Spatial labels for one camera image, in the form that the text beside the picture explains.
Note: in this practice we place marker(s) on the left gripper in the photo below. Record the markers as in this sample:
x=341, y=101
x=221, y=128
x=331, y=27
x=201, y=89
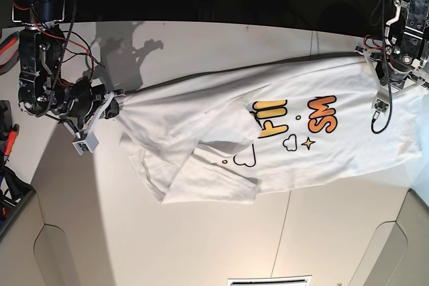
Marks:
x=399, y=78

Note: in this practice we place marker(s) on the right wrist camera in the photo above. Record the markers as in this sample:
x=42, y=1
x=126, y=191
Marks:
x=87, y=143

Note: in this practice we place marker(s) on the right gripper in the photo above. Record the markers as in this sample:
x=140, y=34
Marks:
x=79, y=107

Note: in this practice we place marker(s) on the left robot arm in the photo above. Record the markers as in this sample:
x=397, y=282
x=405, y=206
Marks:
x=405, y=33

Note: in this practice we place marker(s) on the white printed t-shirt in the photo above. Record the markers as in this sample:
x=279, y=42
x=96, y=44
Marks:
x=231, y=136

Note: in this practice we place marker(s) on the white vent grille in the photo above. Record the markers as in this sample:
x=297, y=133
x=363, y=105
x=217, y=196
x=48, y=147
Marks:
x=276, y=281

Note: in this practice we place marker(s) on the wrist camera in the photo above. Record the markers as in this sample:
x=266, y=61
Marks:
x=379, y=106
x=87, y=143

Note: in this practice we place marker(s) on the red handled tool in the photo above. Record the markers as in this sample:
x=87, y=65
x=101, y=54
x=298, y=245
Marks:
x=10, y=142

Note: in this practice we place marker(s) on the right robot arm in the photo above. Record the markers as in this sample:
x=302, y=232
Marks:
x=43, y=92

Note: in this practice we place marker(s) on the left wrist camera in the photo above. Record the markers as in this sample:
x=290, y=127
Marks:
x=379, y=106

